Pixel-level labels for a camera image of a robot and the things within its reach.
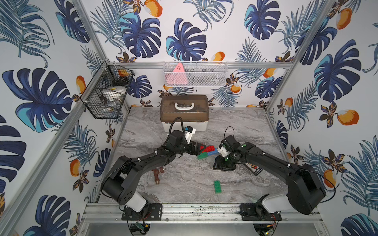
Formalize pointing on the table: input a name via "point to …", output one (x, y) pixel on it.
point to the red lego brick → (209, 148)
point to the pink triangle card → (178, 76)
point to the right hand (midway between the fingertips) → (216, 167)
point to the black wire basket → (109, 75)
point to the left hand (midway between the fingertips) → (200, 142)
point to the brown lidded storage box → (193, 109)
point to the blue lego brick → (214, 152)
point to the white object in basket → (114, 93)
